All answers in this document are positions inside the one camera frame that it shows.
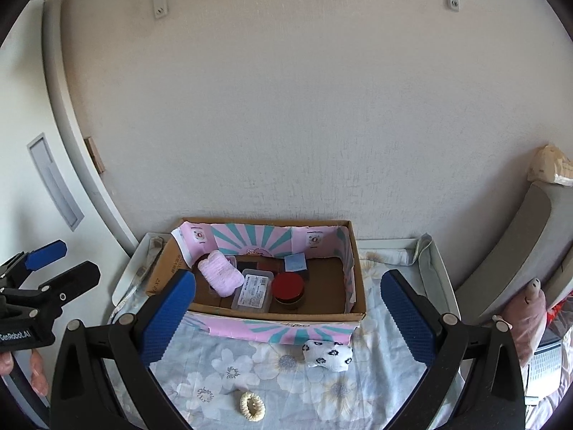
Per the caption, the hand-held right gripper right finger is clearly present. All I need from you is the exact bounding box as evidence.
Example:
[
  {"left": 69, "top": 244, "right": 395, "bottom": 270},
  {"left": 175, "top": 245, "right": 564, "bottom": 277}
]
[{"left": 380, "top": 269, "right": 525, "bottom": 430}]

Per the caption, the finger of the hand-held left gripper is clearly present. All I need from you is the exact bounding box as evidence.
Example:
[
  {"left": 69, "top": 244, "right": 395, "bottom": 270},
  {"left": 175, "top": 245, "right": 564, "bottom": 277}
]
[
  {"left": 0, "top": 240, "right": 68, "bottom": 281},
  {"left": 38, "top": 260, "right": 101, "bottom": 308}
]

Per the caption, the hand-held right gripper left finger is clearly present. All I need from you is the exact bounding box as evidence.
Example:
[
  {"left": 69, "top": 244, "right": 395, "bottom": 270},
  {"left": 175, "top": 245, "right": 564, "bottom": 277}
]
[{"left": 50, "top": 269, "right": 198, "bottom": 430}]

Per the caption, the pink fuzzy cloth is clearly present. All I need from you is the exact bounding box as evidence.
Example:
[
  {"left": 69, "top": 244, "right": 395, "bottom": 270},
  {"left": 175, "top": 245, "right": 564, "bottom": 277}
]
[{"left": 198, "top": 250, "right": 245, "bottom": 297}]

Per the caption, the clear plastic floss box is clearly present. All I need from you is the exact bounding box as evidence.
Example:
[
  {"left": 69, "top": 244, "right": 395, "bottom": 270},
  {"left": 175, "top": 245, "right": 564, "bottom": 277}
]
[{"left": 231, "top": 269, "right": 275, "bottom": 313}]

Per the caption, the pink-lined cardboard box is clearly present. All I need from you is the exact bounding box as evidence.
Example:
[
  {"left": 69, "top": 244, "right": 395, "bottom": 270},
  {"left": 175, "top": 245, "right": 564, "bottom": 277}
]
[{"left": 145, "top": 219, "right": 368, "bottom": 339}]

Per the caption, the red round container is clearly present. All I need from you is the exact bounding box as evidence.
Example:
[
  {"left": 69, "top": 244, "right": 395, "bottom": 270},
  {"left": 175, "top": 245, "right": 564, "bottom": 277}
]
[{"left": 271, "top": 272, "right": 306, "bottom": 312}]

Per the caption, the blue-grey square box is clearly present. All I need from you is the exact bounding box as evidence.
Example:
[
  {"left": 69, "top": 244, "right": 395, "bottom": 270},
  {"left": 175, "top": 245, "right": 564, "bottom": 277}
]
[{"left": 285, "top": 253, "right": 309, "bottom": 274}]

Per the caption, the person's left hand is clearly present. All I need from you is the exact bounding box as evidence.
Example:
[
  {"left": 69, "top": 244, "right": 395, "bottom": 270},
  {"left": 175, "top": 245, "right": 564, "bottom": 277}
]
[{"left": 0, "top": 349, "right": 48, "bottom": 397}]

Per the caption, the white door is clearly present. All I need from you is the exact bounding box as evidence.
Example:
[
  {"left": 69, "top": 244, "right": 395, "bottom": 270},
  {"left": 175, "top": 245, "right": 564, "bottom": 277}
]
[{"left": 0, "top": 0, "right": 139, "bottom": 413}]

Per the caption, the white spotted sock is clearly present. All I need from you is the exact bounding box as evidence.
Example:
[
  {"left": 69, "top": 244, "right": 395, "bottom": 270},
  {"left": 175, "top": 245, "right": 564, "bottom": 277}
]
[{"left": 302, "top": 339, "right": 352, "bottom": 372}]

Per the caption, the cream hair scrunchie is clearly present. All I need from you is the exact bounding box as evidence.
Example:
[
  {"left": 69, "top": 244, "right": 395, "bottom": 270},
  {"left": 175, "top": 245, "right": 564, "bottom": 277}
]
[{"left": 240, "top": 391, "right": 266, "bottom": 422}]

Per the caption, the pink plush toy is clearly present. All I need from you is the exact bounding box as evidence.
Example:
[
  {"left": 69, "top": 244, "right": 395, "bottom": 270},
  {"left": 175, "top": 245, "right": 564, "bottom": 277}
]
[{"left": 492, "top": 278, "right": 548, "bottom": 368}]

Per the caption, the grey headboard cushion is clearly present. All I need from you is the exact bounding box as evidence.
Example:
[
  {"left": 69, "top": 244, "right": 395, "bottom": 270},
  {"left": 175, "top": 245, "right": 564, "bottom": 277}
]
[{"left": 454, "top": 181, "right": 573, "bottom": 323}]

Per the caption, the silver laptop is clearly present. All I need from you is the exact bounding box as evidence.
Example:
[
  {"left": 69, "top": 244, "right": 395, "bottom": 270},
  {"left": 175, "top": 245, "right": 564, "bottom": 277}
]
[{"left": 525, "top": 322, "right": 569, "bottom": 399}]

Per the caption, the white cushion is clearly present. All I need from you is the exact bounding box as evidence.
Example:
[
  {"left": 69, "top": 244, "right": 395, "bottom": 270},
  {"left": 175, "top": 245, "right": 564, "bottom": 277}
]
[{"left": 544, "top": 251, "right": 573, "bottom": 305}]

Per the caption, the pink blanket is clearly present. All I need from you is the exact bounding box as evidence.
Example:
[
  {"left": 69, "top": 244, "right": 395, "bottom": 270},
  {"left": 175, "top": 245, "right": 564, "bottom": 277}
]
[{"left": 524, "top": 385, "right": 565, "bottom": 430}]

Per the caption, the grey recessed door handle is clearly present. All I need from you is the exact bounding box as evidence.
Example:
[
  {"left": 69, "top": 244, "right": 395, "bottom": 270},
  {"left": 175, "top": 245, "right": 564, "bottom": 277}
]
[{"left": 27, "top": 133, "right": 85, "bottom": 232}]

